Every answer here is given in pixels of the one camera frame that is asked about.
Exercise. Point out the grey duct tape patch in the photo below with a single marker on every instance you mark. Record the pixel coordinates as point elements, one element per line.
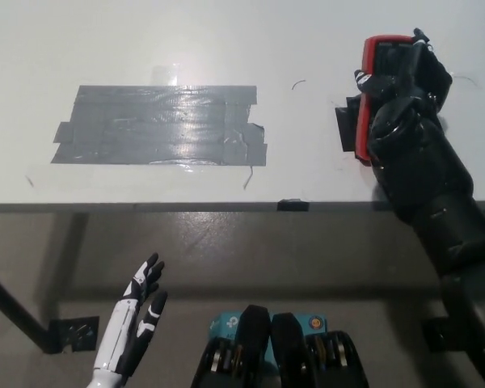
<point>145,129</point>

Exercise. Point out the black diagonal table leg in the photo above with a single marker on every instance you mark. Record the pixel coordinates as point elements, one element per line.
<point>16,311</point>

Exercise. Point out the small black tape strip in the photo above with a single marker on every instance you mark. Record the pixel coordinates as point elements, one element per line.
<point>293,205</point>

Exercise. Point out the robot right black body block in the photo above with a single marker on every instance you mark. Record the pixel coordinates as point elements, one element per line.
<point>291,343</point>

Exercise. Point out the teal robot body top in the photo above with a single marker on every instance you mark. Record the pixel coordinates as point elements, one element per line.
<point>226,323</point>

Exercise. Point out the robot black body block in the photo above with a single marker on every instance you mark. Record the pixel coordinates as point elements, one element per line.
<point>252,331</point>
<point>291,343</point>

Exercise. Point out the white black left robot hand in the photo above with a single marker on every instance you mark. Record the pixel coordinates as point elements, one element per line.
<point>121,331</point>

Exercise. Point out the robot left black body block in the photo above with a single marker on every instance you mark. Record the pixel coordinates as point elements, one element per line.
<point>252,331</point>

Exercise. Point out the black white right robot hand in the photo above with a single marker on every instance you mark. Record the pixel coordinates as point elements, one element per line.
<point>428,77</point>

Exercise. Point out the red digital multimeter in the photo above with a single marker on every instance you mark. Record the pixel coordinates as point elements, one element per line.
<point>363,129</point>

